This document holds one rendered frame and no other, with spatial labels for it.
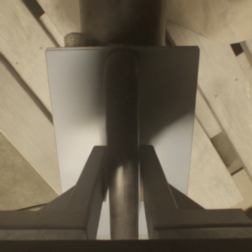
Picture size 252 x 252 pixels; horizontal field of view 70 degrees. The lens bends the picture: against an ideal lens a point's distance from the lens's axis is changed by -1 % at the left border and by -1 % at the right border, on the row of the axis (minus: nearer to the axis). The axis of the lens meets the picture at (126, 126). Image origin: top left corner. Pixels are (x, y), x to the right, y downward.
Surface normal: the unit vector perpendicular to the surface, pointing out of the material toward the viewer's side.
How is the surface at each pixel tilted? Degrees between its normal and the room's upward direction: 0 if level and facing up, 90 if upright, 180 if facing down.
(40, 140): 0
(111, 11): 13
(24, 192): 0
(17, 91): 0
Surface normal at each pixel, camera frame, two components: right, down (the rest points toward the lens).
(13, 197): 0.00, 0.26
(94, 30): -0.59, 0.22
